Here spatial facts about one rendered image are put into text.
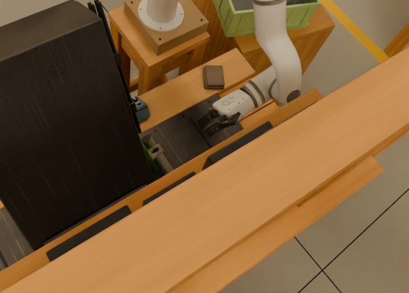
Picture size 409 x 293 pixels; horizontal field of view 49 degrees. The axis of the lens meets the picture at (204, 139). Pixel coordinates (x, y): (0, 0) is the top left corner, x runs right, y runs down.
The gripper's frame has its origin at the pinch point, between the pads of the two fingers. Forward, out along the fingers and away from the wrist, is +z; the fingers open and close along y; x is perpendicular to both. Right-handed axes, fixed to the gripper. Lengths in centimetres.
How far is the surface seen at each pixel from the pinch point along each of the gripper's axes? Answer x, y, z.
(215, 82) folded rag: 9.1, -41.6, -18.0
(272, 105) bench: 29, -35, -33
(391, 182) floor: 145, -70, -94
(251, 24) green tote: 6, -65, -50
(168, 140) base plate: 13.2, -31.1, 10.3
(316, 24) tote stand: 26, -69, -81
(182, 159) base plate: 19.9, -24.6, 9.9
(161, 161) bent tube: 0.7, 1.2, 16.9
